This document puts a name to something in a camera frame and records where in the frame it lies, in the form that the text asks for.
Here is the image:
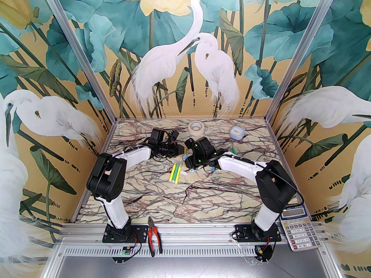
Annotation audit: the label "white masking tape roll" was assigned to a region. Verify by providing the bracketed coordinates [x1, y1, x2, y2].
[188, 121, 205, 135]

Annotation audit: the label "small clear plastic container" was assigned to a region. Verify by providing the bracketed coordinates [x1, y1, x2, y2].
[230, 126, 245, 140]

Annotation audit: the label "perforated metal panel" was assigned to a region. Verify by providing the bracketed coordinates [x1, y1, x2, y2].
[43, 244, 344, 278]

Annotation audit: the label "grey desk calculator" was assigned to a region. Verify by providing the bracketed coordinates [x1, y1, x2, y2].
[280, 205, 321, 252]

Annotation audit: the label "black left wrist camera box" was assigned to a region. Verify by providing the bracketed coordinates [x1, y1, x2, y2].
[151, 129, 166, 145]

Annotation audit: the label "red handled pliers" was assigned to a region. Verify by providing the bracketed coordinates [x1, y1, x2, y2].
[147, 216, 163, 257]

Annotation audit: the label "aluminium front rail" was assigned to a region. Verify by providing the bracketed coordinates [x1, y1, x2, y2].
[59, 223, 329, 245]

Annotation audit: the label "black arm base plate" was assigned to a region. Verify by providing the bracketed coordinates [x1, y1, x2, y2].
[103, 224, 148, 244]
[234, 224, 282, 243]

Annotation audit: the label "aluminium frame post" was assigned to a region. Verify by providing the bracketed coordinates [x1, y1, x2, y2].
[39, 0, 118, 119]
[265, 0, 345, 121]

